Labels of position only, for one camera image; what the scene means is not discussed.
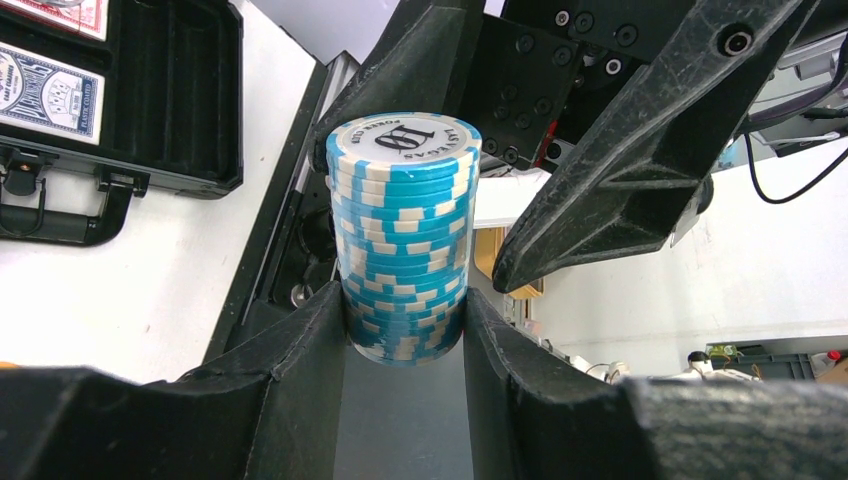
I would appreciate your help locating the black poker set case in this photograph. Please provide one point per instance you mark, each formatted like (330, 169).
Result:
(168, 115)

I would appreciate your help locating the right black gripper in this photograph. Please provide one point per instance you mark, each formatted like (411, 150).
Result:
(631, 102)

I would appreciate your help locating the red playing card deck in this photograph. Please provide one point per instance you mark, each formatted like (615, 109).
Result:
(85, 17)

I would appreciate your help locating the blue playing card deck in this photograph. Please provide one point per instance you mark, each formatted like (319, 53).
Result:
(50, 97)

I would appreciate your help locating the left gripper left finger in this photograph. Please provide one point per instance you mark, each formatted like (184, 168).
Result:
(267, 409)

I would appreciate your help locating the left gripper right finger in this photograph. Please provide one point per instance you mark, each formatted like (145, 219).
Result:
(533, 416)

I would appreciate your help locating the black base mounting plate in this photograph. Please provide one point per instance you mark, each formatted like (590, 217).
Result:
(266, 245)

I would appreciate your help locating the light blue chip stack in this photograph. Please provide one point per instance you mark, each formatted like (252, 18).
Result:
(402, 190)

